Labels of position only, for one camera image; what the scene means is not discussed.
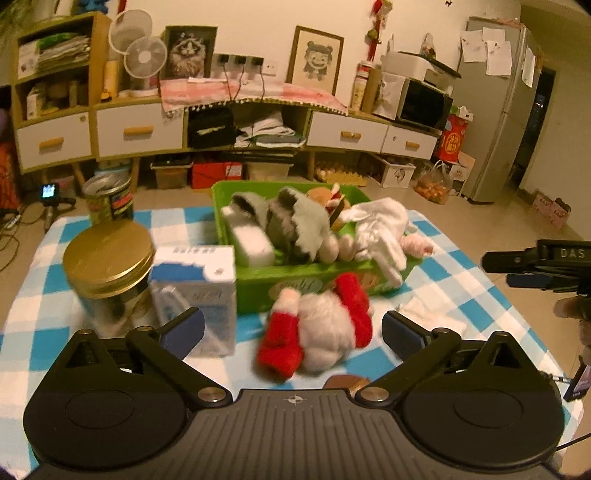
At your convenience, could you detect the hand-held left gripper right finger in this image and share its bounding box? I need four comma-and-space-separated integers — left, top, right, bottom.
353, 310, 539, 407

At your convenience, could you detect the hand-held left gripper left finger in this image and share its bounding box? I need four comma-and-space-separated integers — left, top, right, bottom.
53, 307, 233, 409

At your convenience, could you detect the brown round object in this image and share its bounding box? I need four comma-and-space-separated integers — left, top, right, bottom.
323, 375, 371, 391

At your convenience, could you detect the large white fan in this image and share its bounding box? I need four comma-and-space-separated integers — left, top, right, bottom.
109, 10, 153, 51

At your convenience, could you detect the person's right hand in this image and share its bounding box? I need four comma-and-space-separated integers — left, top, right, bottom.
554, 295, 591, 348

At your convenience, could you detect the egg tray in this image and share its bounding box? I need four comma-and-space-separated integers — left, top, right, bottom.
314, 159, 368, 186

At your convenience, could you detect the hamburger plush toy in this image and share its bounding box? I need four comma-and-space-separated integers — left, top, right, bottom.
305, 182, 354, 232

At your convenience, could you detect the white carton box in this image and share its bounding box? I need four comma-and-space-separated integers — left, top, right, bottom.
148, 244, 239, 359

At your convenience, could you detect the grey refrigerator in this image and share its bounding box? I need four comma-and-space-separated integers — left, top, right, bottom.
455, 16, 541, 204

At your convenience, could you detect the dark lid storage box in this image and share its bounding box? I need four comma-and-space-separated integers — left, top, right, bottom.
150, 157, 193, 189

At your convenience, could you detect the grey plush toy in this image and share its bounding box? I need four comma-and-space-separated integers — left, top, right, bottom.
229, 187, 357, 265

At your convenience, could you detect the framed cartoon girl picture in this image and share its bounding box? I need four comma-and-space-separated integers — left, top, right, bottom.
286, 26, 345, 96

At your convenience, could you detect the red printed box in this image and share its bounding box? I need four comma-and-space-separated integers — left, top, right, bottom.
0, 141, 22, 211

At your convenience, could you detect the white bag with drawing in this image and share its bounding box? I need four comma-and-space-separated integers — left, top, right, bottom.
374, 71, 407, 122

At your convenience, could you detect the red gift bag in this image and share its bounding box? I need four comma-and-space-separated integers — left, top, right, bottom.
436, 114, 472, 162

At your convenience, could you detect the tin can dark label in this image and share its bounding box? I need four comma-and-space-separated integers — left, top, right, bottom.
82, 172, 135, 225

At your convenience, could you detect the pink tasselled cloth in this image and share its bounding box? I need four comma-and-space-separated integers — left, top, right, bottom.
159, 78, 350, 119

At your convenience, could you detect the green plastic bin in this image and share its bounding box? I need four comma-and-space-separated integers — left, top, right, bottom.
211, 180, 420, 315

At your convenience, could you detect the white wall socket panel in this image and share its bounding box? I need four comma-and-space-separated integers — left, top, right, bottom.
212, 53, 278, 77

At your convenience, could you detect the red hanging ornament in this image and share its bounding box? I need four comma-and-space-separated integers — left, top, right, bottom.
367, 0, 393, 61

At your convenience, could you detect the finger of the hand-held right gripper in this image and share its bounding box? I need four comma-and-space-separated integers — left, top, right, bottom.
506, 273, 556, 290
481, 249, 539, 273

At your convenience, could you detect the white printer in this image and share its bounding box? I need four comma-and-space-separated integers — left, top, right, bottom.
381, 50, 463, 82

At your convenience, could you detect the red white santa plush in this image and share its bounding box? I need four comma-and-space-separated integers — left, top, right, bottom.
253, 272, 375, 383

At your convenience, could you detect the tall snack canister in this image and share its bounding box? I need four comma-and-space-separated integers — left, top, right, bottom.
353, 60, 375, 110

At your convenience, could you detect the long wooden tv cabinet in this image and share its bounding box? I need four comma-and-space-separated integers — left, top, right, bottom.
92, 90, 443, 162

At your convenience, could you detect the brown paper bag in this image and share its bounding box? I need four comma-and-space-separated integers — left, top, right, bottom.
362, 67, 384, 112

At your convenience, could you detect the blue white checkered cloth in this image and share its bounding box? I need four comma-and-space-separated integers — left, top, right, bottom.
0, 205, 579, 472

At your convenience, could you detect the plastic bag of oranges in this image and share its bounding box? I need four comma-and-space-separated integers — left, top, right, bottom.
414, 161, 454, 205

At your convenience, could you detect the small white fan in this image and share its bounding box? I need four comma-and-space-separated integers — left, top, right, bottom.
124, 37, 168, 91

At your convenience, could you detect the glass jar gold lid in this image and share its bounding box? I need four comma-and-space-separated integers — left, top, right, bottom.
62, 222, 156, 339

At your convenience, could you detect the black microwave oven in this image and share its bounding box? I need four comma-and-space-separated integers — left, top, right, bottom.
396, 78, 454, 131

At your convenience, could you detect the framed cat picture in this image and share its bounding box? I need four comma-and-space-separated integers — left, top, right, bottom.
163, 25, 218, 80

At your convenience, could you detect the white drawer wooden handle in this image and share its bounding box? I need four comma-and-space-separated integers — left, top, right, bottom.
96, 102, 184, 159
16, 112, 93, 172
307, 112, 388, 151
382, 126, 439, 160

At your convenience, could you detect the clear storage box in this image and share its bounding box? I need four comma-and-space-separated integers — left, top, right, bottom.
245, 161, 293, 182

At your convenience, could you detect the white rabbit plush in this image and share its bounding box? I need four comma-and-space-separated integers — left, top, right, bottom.
341, 198, 428, 286

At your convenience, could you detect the pile of papers on shelf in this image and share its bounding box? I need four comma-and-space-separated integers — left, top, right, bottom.
18, 32, 91, 77

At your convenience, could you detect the stack of papers in cabinet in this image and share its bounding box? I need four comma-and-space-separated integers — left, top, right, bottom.
235, 113, 308, 150

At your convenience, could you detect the smartphone on stand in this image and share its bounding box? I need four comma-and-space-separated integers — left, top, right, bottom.
563, 362, 591, 402

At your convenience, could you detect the white printed storage box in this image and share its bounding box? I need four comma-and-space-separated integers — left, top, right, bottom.
373, 156, 417, 189

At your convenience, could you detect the pink plush pig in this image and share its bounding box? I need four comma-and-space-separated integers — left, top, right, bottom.
399, 234, 435, 258

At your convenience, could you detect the wooden shelf unit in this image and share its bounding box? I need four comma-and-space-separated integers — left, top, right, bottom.
10, 11, 114, 175

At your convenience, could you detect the black bag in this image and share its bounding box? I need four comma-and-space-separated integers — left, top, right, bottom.
187, 107, 238, 150

